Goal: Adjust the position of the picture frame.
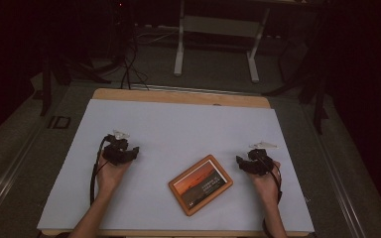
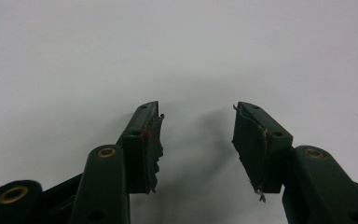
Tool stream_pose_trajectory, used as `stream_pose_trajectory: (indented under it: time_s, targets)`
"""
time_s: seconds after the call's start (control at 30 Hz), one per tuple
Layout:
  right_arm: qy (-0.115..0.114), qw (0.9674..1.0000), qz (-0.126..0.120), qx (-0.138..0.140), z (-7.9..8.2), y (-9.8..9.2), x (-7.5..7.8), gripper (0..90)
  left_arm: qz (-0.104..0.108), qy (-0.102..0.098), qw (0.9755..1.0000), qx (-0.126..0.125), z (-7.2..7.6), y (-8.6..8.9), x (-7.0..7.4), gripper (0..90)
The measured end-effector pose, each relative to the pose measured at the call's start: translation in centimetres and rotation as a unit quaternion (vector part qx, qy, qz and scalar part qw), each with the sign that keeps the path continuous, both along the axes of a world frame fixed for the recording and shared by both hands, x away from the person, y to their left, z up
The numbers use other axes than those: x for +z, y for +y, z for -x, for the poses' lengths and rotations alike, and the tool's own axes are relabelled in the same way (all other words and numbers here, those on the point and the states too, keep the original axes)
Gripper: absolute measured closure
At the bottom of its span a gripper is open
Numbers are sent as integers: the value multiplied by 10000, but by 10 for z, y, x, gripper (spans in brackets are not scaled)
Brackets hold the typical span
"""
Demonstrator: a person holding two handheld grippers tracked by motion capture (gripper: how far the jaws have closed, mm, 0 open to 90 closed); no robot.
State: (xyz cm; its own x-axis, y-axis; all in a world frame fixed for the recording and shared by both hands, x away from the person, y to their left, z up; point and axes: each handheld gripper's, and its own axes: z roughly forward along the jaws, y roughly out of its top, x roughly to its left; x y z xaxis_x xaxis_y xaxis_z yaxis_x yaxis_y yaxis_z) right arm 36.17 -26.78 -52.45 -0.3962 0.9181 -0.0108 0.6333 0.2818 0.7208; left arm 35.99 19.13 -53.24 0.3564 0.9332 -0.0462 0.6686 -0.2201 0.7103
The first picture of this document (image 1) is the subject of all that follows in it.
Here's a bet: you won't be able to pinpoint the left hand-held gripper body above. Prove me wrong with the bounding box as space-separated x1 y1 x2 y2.
101 129 131 167

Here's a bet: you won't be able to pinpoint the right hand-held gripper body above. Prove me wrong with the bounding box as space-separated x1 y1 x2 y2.
247 141 278 177

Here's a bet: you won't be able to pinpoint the person's left hand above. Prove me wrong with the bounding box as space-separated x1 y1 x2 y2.
95 154 133 198

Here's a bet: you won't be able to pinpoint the person's right hand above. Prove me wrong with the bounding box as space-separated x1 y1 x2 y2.
247 160 282 206

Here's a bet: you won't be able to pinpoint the white table sheet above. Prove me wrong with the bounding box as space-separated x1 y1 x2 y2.
36 98 316 233

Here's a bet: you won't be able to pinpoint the dark floor socket plate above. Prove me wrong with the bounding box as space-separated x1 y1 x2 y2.
47 115 71 130

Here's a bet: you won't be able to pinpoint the metal floor threshold strip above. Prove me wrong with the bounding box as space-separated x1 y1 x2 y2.
129 82 257 97

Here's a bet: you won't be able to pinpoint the black tripod stand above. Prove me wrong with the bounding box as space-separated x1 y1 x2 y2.
263 29 332 135
29 39 113 117

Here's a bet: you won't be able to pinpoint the white power strip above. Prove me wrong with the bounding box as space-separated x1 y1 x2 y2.
143 23 181 34

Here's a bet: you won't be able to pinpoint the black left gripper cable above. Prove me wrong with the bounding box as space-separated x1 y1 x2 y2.
89 134 112 206

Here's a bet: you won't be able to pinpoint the black floor cables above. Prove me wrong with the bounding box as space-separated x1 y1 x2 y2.
119 31 151 91

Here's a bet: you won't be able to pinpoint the metal floor rail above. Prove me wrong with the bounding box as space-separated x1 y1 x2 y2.
0 98 53 220
302 98 366 238

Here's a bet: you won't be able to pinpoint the white metal desk frame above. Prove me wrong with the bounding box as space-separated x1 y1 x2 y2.
173 0 272 84

